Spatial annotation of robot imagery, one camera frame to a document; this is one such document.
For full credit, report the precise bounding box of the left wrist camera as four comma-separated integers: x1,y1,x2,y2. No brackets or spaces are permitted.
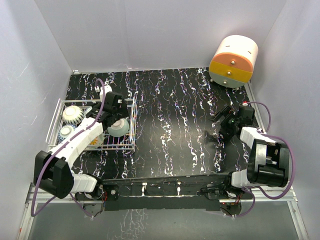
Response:
94,84,113,101

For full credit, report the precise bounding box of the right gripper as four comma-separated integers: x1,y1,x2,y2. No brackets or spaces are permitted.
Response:
209,105,240,137

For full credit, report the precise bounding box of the white wire dish rack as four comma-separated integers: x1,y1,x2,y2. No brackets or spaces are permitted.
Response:
45,97,138,151

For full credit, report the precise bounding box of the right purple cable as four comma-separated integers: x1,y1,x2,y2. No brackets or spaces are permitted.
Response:
232,101,297,218

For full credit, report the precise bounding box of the red patterned bowl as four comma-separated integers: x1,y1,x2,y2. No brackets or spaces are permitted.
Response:
57,124,76,144

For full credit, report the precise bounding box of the yellow floral bowl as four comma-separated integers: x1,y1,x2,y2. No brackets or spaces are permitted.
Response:
86,133,105,150

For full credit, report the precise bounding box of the aluminium frame rail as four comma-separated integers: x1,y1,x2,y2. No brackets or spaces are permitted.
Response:
16,152,76,240

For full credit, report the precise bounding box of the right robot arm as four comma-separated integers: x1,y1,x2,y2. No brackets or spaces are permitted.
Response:
211,106,290,199

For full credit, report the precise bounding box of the mint green bowl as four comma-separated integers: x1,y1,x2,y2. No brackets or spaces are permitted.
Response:
107,118,130,138

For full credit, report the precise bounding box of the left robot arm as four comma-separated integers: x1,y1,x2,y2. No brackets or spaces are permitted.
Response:
33,91,130,200

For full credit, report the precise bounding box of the white orange-rimmed bowl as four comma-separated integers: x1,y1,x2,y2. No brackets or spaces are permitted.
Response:
62,105,85,125

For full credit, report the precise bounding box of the round pastel drawer cabinet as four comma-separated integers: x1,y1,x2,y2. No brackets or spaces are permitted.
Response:
208,35,259,89

